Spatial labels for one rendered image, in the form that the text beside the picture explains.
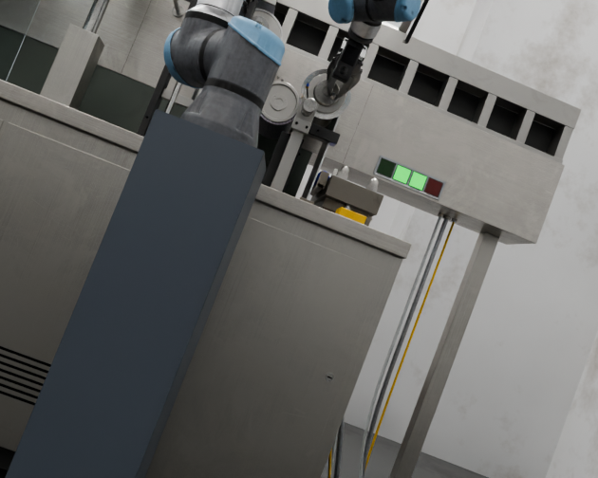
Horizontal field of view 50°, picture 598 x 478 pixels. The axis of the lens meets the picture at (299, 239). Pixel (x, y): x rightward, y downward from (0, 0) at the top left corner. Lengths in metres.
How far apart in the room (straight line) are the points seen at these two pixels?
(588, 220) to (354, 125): 2.53
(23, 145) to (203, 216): 0.68
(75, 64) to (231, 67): 0.91
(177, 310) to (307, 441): 0.66
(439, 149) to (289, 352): 1.03
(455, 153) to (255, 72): 1.25
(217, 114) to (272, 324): 0.62
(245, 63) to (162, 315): 0.47
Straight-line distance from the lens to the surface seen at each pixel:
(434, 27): 5.23
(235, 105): 1.17
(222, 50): 1.22
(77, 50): 2.04
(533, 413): 4.42
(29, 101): 1.65
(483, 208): 2.34
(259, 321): 1.58
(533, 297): 4.33
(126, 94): 2.26
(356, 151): 2.23
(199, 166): 1.11
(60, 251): 1.62
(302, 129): 1.81
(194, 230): 1.10
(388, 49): 2.35
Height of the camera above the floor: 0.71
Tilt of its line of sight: 3 degrees up
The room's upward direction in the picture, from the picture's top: 21 degrees clockwise
